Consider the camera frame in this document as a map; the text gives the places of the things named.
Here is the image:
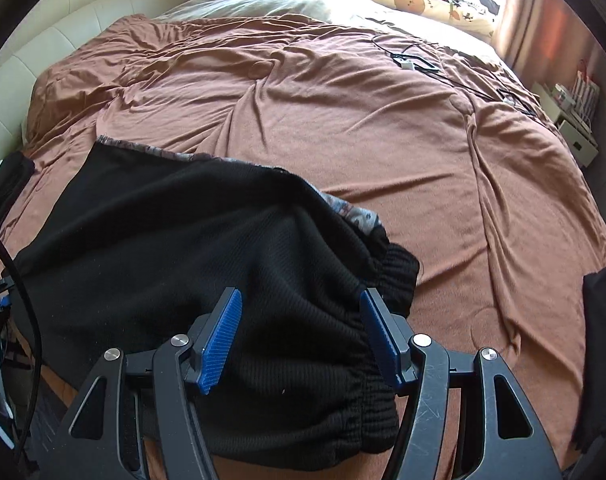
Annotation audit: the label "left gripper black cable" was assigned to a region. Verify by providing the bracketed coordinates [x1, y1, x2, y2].
[0, 215, 46, 461]

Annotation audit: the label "bear print pillow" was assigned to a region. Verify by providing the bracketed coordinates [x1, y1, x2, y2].
[293, 0, 499, 38]

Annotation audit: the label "black charging cable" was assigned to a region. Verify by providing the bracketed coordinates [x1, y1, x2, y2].
[370, 35, 539, 121]

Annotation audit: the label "small black cloth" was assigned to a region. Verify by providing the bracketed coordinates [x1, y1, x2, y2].
[573, 264, 606, 453]

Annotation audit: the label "pink curtain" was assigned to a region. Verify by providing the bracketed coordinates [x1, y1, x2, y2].
[493, 0, 600, 86]

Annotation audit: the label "white nightstand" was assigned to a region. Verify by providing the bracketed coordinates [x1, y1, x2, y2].
[530, 82, 600, 168]

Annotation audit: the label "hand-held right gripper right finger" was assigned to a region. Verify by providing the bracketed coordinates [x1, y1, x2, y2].
[359, 287, 566, 480]

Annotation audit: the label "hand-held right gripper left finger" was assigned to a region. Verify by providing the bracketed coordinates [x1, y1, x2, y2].
[45, 287, 244, 480]

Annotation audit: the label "cream leather headboard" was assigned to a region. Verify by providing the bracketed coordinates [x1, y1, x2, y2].
[0, 0, 199, 148]

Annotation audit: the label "beige duvet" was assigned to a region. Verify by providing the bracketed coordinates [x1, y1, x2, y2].
[153, 0, 496, 58]

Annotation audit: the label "brown blanket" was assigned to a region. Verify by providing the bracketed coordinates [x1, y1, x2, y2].
[0, 14, 606, 480]

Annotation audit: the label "black knit pants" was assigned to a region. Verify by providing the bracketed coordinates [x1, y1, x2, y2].
[10, 141, 420, 463]

